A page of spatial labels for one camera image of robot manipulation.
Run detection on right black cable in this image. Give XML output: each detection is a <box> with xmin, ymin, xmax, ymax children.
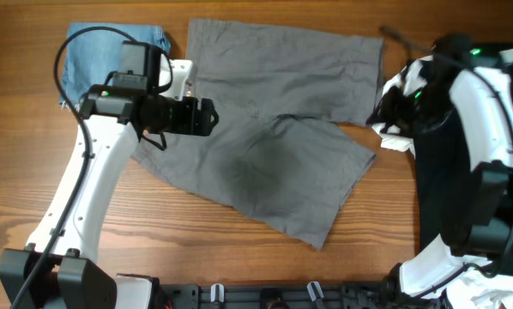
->
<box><xmin>380</xmin><ymin>25</ymin><xmax>513</xmax><ymax>297</ymax></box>

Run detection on black garment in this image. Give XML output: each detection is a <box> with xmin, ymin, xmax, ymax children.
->
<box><xmin>413</xmin><ymin>64</ymin><xmax>513</xmax><ymax>255</ymax></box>

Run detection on black mounting rail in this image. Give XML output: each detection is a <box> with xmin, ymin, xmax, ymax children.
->
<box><xmin>161</xmin><ymin>283</ymin><xmax>386</xmax><ymax>309</ymax></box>

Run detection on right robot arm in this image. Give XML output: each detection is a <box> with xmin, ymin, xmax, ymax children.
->
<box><xmin>368</xmin><ymin>33</ymin><xmax>513</xmax><ymax>307</ymax></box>

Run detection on white shirt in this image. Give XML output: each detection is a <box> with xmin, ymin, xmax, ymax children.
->
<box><xmin>371</xmin><ymin>49</ymin><xmax>513</xmax><ymax>155</ymax></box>

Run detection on folded blue denim shorts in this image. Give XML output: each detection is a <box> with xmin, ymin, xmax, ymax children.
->
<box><xmin>62</xmin><ymin>23</ymin><xmax>171</xmax><ymax>106</ymax></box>

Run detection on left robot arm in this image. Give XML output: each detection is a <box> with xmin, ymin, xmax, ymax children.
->
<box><xmin>0</xmin><ymin>40</ymin><xmax>219</xmax><ymax>308</ymax></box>

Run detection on grey shorts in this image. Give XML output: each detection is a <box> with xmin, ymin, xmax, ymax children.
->
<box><xmin>134</xmin><ymin>19</ymin><xmax>384</xmax><ymax>248</ymax></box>

